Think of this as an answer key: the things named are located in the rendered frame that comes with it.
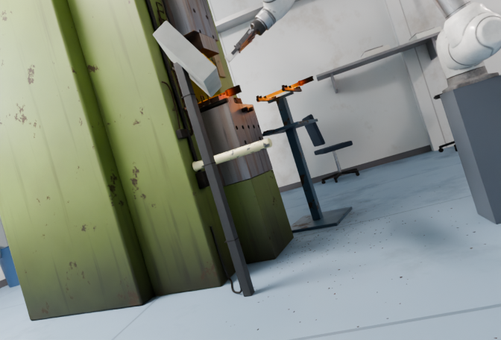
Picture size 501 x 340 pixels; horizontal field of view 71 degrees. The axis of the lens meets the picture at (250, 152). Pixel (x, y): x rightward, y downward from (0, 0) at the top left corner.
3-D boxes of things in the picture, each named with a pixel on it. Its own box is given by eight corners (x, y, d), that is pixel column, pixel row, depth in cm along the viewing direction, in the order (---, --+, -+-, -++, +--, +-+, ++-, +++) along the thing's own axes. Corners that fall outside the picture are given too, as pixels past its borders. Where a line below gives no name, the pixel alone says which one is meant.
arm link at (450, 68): (476, 70, 163) (461, 25, 163) (496, 61, 145) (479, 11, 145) (440, 81, 166) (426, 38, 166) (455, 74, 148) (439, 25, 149)
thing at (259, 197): (294, 237, 228) (273, 168, 230) (275, 259, 194) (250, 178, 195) (221, 251, 251) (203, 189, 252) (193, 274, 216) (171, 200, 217)
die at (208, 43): (219, 53, 221) (215, 39, 221) (203, 48, 202) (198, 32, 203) (168, 77, 237) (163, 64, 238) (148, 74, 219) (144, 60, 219)
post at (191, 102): (255, 291, 155) (185, 61, 158) (251, 296, 152) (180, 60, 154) (247, 292, 157) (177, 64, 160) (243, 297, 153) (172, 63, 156)
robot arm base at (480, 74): (479, 82, 167) (476, 71, 167) (500, 74, 145) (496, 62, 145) (439, 95, 171) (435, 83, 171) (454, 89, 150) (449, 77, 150)
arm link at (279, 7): (266, 20, 175) (255, 0, 165) (287, -2, 176) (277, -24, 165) (279, 27, 169) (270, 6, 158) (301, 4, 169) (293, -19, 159)
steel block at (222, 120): (273, 168, 230) (253, 104, 231) (250, 178, 195) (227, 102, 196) (203, 189, 252) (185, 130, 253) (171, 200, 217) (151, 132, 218)
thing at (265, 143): (273, 147, 168) (271, 136, 168) (270, 148, 163) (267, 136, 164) (199, 170, 186) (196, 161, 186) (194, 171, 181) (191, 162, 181)
